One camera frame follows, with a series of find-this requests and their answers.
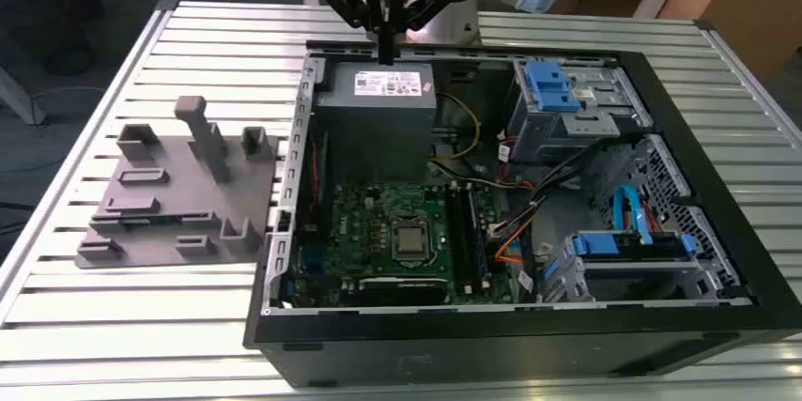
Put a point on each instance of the grey power supply unit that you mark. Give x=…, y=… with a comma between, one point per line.
x=377, y=138

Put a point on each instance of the green motherboard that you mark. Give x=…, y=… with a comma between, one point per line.
x=363, y=213

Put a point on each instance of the black office chair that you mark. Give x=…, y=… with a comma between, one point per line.
x=63, y=20

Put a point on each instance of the grey parts rack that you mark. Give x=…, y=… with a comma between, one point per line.
x=182, y=171

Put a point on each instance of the silver CPU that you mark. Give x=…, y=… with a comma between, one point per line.
x=409, y=239

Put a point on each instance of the thin metal locking lever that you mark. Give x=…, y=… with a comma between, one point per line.
x=434, y=257

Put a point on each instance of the white desk leg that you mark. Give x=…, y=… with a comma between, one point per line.
x=22, y=96

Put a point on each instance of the hard disk in blue carrier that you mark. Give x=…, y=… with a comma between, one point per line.
x=602, y=246

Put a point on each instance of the black graphics card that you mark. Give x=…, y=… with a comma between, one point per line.
x=401, y=284

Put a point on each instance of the black PC case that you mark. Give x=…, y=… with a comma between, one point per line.
x=501, y=326

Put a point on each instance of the blue plastic drive bracket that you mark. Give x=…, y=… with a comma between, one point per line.
x=553, y=279
x=549, y=86

